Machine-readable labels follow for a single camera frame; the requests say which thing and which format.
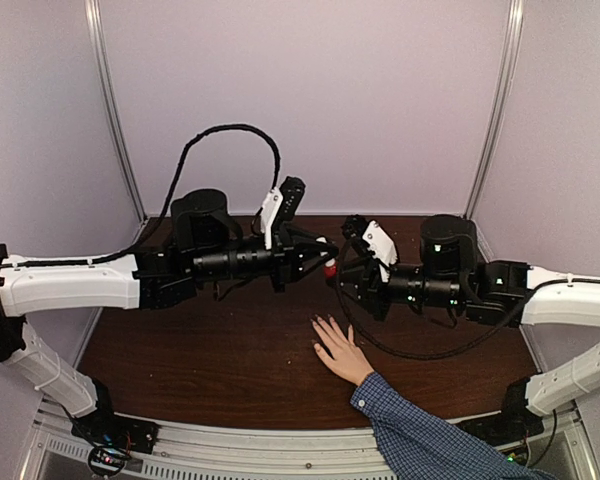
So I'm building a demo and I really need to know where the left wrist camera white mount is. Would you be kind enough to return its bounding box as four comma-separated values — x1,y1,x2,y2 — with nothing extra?
259,176,306,250

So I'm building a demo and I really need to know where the right aluminium corner post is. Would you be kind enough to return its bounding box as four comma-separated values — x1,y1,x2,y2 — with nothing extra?
462,0,526,274

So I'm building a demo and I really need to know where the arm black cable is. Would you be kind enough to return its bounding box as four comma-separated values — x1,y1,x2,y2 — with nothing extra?
335,239,531,360
0,125,284,274

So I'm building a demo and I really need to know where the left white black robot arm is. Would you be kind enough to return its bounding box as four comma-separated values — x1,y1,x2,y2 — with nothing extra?
0,178,338,444

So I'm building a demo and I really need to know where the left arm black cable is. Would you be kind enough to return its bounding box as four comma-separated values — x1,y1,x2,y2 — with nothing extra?
0,125,284,274

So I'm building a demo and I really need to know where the left aluminium corner post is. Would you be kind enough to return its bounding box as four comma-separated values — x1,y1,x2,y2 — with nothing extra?
84,0,148,231

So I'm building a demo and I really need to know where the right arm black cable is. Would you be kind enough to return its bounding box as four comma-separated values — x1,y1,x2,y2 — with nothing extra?
335,239,531,360

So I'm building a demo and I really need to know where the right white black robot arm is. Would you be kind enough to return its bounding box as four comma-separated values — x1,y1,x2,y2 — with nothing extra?
325,214,600,442

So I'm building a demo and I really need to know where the aluminium corner post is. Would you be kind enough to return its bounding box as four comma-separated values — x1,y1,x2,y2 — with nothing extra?
462,0,526,274
84,0,148,231

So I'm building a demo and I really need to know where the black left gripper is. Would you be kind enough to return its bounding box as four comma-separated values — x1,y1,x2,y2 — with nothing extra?
191,225,340,293

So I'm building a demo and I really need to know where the white nail polish cap brush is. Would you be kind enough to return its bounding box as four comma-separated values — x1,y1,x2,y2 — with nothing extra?
316,236,339,267

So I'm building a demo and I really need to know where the red nail polish bottle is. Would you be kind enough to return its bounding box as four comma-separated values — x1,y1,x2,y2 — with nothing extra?
323,260,337,279

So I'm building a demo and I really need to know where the blue checked shirt forearm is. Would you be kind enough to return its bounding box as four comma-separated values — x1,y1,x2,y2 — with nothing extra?
350,373,554,479

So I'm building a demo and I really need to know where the round green circuit board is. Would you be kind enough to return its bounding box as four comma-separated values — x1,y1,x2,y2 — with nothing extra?
87,446,131,476

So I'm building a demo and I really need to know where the pale hand with long nails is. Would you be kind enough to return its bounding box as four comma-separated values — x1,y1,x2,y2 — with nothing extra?
311,316,374,387

